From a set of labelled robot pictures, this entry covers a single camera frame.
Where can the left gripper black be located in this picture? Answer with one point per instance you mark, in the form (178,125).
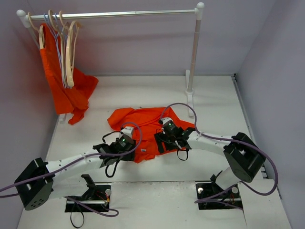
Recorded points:
(131,152)

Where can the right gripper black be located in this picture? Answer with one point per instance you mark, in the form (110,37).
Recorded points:
(162,140)

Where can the orange t shirt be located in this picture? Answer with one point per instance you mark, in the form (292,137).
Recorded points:
(148,121)

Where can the beige wooden hanger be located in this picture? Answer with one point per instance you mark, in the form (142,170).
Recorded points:
(54,26)
(70,34)

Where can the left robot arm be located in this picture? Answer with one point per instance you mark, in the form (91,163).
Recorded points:
(41,181)

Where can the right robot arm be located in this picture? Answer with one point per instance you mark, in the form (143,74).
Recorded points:
(244,161)

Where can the hanging orange shirt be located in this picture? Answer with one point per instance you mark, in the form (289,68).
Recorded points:
(73,100)

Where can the beige hanger under shirt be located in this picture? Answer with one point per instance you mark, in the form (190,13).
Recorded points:
(39,31)

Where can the white metal clothes rack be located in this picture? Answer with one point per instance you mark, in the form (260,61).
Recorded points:
(197,11)

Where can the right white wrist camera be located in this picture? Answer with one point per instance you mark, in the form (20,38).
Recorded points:
(164,120)

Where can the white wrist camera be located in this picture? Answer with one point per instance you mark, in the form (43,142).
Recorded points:
(164,120)
(128,130)

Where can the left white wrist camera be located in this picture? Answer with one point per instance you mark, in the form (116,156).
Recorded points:
(128,130)

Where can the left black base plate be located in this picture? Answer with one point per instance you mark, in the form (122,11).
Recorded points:
(97,199)

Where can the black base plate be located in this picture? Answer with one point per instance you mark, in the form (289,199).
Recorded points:
(221,200)
(97,199)

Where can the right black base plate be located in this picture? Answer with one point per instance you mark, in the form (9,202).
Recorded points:
(221,200)

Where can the lilac wire hanger right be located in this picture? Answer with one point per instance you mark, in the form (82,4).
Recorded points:
(63,38)

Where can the lilac wire hanger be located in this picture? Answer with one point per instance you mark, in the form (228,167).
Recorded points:
(63,38)
(55,36)

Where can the lilac wire hanger left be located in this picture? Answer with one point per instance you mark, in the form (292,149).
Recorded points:
(55,36)

